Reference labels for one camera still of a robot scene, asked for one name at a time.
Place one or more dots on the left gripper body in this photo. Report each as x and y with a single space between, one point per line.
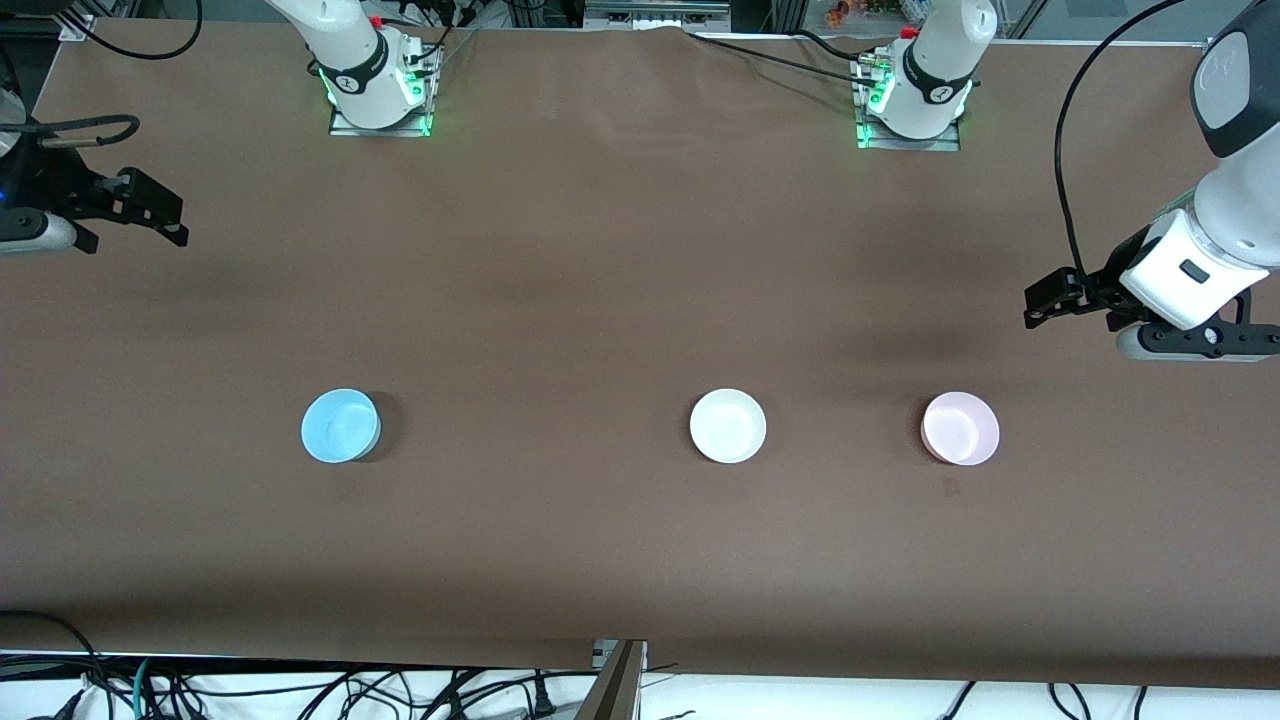
1101 290

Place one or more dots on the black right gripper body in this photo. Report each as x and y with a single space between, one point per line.
62 190

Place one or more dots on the pink bowl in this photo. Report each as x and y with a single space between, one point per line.
960 428

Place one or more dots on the blue bowl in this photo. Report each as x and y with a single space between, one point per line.
340 427

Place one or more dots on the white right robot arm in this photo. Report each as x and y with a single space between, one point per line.
350 60

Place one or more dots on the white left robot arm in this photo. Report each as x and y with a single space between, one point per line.
940 60

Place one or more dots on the white bowl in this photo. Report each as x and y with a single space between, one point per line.
728 426

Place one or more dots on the aluminium corner profile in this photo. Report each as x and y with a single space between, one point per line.
75 28

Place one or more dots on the colourful background items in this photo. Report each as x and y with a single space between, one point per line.
845 10

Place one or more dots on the brown table cover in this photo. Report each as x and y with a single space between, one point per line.
600 250

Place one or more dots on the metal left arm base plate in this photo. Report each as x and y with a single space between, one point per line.
945 144

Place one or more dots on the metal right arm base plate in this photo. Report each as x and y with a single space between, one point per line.
342 126

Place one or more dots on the grey aluminium frame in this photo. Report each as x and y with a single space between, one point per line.
650 12

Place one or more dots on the brown table frame beam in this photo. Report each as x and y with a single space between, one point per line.
610 690

